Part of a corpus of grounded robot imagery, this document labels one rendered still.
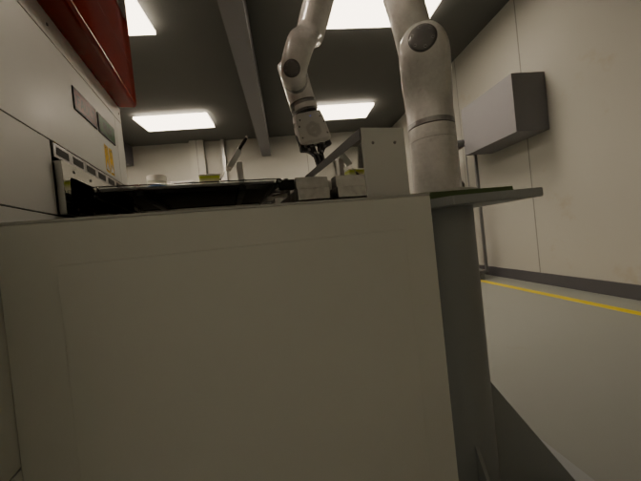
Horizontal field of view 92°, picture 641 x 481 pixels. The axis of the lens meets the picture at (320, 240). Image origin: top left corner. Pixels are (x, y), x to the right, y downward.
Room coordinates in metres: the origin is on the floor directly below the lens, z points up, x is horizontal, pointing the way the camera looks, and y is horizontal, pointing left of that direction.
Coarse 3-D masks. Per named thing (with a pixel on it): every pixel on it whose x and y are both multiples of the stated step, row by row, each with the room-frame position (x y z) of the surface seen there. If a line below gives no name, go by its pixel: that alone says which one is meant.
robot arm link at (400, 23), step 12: (384, 0) 0.86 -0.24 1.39; (396, 0) 0.82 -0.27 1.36; (408, 0) 0.81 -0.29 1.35; (420, 0) 0.82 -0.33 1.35; (396, 12) 0.84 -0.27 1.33; (408, 12) 0.82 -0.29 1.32; (420, 12) 0.83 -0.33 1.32; (396, 24) 0.85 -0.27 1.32; (408, 24) 0.84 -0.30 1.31; (396, 36) 0.88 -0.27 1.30
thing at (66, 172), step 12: (60, 168) 0.54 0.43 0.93; (72, 168) 0.58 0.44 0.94; (60, 180) 0.54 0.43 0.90; (72, 180) 0.59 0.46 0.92; (84, 180) 0.62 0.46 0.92; (96, 180) 0.68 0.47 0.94; (60, 192) 0.53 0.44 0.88; (60, 204) 0.53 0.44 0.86; (72, 204) 0.56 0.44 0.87; (72, 216) 0.57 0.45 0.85; (84, 216) 0.60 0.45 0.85
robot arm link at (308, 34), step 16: (304, 0) 0.92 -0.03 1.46; (320, 0) 0.91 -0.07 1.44; (304, 16) 0.92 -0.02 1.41; (320, 16) 0.92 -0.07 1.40; (304, 32) 0.87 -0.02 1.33; (320, 32) 0.93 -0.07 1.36; (288, 48) 0.86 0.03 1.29; (304, 48) 0.86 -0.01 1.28; (288, 64) 0.86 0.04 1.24; (304, 64) 0.86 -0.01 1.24; (288, 80) 0.87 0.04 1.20; (304, 80) 0.89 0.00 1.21
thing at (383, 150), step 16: (368, 128) 0.59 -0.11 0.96; (384, 128) 0.60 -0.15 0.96; (400, 128) 0.61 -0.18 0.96; (368, 144) 0.59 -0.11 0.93; (384, 144) 0.60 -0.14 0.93; (400, 144) 0.61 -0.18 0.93; (368, 160) 0.59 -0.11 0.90; (384, 160) 0.60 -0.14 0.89; (400, 160) 0.61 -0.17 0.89; (368, 176) 0.59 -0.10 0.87; (384, 176) 0.60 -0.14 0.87; (400, 176) 0.61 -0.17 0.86; (368, 192) 0.59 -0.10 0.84; (384, 192) 0.60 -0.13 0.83; (400, 192) 0.61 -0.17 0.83
